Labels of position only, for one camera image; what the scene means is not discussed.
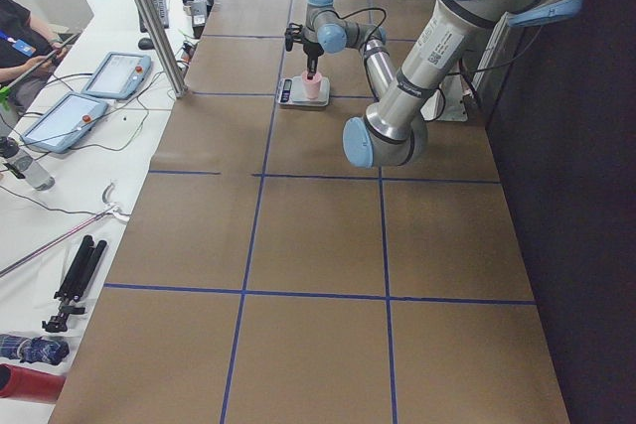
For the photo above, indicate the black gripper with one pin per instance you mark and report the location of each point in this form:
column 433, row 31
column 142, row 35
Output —
column 311, row 50

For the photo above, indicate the seated person in black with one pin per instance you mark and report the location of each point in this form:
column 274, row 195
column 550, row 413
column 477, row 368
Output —
column 27, row 41

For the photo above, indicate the white metal hook tool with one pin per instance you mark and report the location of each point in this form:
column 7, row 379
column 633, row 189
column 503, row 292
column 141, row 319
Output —
column 113, row 208

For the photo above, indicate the grey digital kitchen scale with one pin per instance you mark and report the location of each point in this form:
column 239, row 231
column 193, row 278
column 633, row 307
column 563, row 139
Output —
column 291, row 93

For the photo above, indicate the pink plastic cup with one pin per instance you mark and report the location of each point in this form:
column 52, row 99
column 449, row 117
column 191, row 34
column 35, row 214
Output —
column 311, row 84

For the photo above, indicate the black computer mouse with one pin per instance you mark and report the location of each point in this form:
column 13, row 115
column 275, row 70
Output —
column 145, row 44

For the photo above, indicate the red cylinder bottle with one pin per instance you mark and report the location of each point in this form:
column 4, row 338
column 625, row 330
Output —
column 25, row 384

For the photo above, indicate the black keyboard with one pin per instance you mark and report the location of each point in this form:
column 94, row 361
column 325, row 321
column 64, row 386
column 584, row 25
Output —
column 162, row 11

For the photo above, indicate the black folded tripod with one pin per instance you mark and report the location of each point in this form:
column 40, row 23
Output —
column 75, row 283

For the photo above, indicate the lower blue teach pendant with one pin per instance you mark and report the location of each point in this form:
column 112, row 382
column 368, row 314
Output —
column 65, row 123

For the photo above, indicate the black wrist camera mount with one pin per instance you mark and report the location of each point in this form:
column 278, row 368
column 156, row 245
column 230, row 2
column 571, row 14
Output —
column 293, row 35

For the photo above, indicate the upper blue teach pendant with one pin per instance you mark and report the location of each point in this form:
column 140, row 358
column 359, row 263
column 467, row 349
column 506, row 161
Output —
column 118, row 76

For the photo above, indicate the clear plastic water bottle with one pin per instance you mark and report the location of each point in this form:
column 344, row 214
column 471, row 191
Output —
column 24, row 166

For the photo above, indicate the aluminium frame post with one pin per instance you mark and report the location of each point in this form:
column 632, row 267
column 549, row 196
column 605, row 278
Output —
column 162, row 46

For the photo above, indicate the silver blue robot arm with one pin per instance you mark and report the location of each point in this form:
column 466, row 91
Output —
column 392, row 131

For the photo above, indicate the blue teach pendant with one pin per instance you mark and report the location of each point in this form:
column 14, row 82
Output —
column 65, row 123
column 118, row 76

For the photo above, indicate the thin metal rod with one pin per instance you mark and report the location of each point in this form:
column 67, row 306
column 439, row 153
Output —
column 50, row 244

